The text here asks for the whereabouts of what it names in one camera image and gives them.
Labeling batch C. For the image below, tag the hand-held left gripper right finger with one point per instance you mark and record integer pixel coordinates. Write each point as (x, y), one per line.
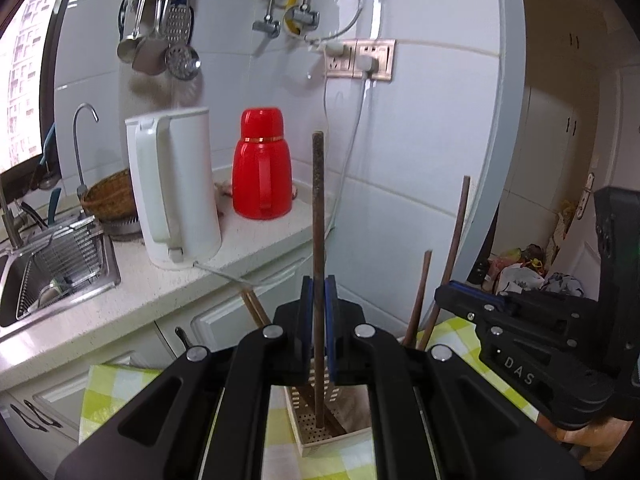
(331, 320)

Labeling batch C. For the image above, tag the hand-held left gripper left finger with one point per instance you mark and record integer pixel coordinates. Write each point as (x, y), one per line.
(306, 320)

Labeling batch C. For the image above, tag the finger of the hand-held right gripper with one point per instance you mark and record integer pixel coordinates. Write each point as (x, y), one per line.
(530, 315)

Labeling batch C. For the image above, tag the pale perforated plastic utensil basket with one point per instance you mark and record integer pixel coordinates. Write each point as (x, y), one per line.
(307, 430)

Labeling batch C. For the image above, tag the single brown chopstick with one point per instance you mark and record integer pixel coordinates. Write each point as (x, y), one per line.
(318, 210)

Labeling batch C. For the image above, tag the hanging steel cooking utensils rack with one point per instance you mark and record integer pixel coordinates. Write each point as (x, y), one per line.
(165, 20)

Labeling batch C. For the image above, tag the person's right hand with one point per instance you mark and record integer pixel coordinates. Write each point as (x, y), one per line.
(605, 440)

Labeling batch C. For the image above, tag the pile of bags and cloths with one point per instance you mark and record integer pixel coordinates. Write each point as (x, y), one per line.
(530, 270)

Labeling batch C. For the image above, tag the white kitchen base cabinets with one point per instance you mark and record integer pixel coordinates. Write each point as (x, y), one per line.
(220, 317)

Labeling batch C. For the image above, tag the red thermos jug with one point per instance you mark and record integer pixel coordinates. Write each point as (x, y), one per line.
(262, 175)

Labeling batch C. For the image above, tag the cream wardrobe doors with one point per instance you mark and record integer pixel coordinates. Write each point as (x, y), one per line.
(560, 110)

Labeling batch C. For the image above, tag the white electric kettle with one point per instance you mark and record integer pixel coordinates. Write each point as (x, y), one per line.
(175, 185)

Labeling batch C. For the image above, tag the green checkered tablecloth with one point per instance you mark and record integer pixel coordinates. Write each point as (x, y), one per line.
(115, 390)

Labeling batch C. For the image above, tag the brown wicker basket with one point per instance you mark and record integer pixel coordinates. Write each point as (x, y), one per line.
(110, 197)

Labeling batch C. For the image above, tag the stainless steel sink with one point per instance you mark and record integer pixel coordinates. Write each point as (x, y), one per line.
(60, 280)

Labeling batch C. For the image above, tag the thin curved filter faucet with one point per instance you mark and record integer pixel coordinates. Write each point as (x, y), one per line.
(80, 150)

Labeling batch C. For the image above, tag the water heater pipes with valves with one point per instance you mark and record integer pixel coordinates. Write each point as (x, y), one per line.
(295, 15)

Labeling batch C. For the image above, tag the dark framed window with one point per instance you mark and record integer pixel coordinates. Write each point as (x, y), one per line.
(25, 60)

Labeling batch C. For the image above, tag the double wall socket with plugs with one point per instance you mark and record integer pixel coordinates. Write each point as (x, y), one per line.
(370, 60)

